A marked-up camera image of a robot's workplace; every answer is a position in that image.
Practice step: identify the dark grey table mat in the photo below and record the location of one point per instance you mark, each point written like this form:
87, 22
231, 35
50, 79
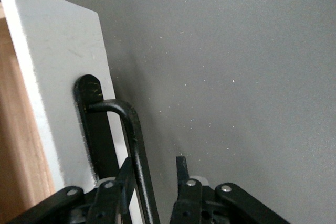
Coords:
236, 51

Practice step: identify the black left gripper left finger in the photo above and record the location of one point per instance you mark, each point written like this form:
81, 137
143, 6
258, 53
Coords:
107, 203

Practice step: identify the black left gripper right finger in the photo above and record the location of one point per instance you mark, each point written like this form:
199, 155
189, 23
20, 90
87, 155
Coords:
191, 203

